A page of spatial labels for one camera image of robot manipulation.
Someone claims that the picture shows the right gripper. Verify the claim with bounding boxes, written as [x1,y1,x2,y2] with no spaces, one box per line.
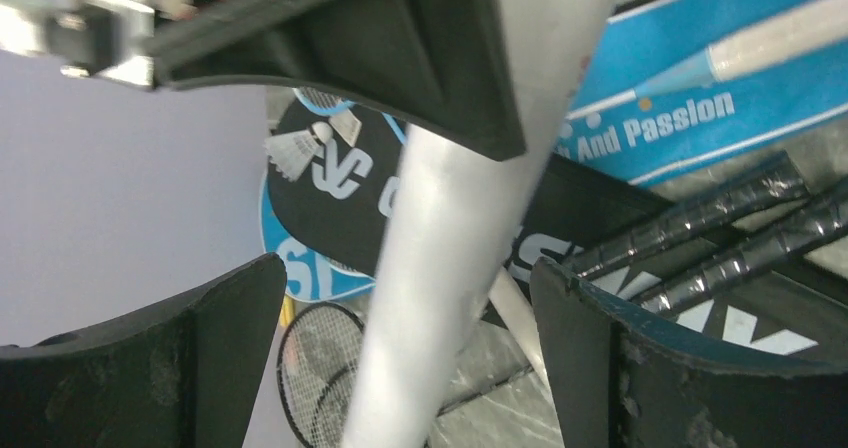
[1,0,526,161]

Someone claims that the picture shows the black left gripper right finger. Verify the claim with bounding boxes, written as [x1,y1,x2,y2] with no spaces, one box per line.
[530,258,847,447]

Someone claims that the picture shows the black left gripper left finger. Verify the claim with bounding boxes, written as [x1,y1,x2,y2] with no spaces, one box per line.
[1,253,287,447]

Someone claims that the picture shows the white shuttlecock tube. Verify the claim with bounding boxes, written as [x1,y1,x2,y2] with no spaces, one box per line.
[341,0,617,447]

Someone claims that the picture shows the white plastic shuttlecock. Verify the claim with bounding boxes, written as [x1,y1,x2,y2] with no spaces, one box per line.
[263,122,334,181]

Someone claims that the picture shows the black badminton racket left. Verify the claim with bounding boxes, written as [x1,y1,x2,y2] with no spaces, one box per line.
[276,302,364,447]

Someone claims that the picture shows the black badminton racket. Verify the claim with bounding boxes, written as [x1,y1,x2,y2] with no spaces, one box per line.
[276,302,364,447]
[311,196,848,448]

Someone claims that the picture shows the black badminton racket right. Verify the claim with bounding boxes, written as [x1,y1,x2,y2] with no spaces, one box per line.
[311,196,848,448]

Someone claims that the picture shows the blue white badminton racket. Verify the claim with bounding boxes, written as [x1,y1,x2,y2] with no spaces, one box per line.
[288,0,847,123]

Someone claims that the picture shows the black racket cover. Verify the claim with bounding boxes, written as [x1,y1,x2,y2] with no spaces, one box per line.
[261,106,847,363]

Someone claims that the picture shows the blue racket cover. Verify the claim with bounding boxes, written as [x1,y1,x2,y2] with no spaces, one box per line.
[258,0,848,304]

